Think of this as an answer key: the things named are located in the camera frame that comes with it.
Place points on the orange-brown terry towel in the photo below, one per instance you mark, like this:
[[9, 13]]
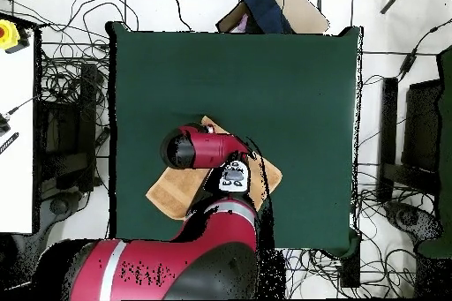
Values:
[[173, 188]]

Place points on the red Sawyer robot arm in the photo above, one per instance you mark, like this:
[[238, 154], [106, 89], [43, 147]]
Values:
[[212, 230]]

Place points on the dark green tablecloth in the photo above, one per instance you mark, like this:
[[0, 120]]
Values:
[[300, 103]]

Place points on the navy blue cloth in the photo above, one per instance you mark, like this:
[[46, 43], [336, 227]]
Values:
[[265, 4]]

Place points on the brown cardboard box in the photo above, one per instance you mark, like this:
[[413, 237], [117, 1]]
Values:
[[300, 8]]

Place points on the grey round floor base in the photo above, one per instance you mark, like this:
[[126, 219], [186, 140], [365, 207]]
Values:
[[60, 205]]

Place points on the white desk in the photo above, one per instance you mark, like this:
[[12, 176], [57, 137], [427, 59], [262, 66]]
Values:
[[16, 138]]

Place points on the green covered side table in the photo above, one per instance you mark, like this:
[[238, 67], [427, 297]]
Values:
[[445, 138]]

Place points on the small black desk device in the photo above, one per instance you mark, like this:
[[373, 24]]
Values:
[[3, 124]]

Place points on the yellow emergency stop button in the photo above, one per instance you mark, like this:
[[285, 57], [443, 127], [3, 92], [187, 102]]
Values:
[[7, 34]]

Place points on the black frame stand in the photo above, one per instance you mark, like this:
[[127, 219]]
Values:
[[422, 124], [86, 121]]

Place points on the black upright post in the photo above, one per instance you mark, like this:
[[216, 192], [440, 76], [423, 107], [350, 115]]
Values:
[[350, 272]]

